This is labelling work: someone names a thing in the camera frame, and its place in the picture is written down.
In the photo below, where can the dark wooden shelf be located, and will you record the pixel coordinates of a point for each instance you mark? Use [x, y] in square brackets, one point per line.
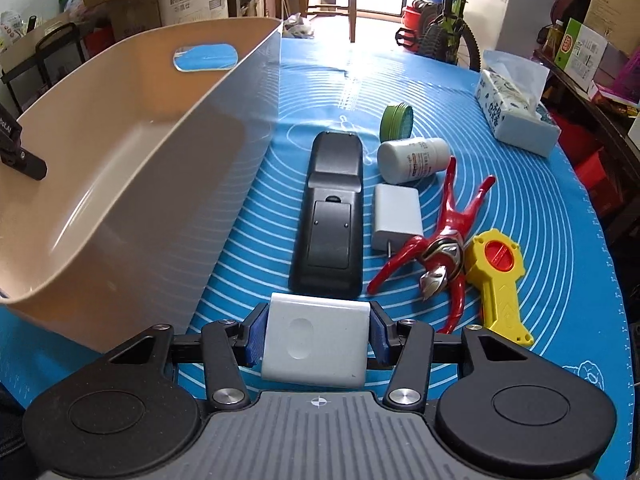
[600, 115]

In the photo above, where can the white charger plug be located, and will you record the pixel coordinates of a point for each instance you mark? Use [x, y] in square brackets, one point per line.
[397, 210]

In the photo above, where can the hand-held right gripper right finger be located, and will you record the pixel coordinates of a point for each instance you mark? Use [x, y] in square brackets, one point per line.
[378, 334]

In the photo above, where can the beige plastic basin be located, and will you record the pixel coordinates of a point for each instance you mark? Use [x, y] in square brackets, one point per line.
[125, 160]

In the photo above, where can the long cardboard box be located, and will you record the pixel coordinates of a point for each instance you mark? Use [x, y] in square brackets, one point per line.
[35, 40]

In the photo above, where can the red bucket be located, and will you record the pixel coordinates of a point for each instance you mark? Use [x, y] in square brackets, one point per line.
[412, 22]

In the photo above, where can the white pill bottle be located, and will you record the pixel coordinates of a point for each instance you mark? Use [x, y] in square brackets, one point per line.
[407, 160]

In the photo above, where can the green white carton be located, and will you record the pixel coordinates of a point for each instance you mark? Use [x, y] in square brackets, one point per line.
[580, 52]

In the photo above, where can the red plastic bins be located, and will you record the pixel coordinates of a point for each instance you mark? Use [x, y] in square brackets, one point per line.
[592, 165]

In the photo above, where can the large tan cardboard box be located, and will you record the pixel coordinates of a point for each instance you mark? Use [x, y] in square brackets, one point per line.
[615, 5]

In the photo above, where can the yellow toy block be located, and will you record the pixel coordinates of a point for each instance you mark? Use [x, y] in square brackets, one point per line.
[500, 290]

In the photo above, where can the blue silicone mat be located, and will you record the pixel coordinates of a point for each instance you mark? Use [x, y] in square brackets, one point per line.
[550, 210]

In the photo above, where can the black remote control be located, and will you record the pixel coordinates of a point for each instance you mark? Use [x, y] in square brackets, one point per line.
[330, 210]

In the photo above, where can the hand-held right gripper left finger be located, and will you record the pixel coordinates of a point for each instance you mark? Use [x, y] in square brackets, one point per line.
[257, 334]

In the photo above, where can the crumpled plastic bag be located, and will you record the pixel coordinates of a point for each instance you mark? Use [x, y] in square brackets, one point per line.
[299, 27]

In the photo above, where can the green round tin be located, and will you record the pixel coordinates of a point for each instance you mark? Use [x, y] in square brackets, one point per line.
[395, 122]

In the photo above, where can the white square plastic box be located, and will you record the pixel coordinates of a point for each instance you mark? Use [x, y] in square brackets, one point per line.
[315, 345]

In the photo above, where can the printed tissue pack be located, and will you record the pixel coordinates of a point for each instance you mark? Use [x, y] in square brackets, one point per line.
[515, 120]

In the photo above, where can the black shelf rack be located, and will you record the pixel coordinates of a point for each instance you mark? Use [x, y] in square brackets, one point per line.
[60, 55]

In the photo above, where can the white chest freezer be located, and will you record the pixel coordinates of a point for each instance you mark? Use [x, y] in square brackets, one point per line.
[510, 10]

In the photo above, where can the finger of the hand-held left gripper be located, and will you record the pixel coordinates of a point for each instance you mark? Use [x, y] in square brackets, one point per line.
[20, 160]

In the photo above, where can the green black bicycle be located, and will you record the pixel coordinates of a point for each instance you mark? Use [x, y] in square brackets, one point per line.
[442, 35]

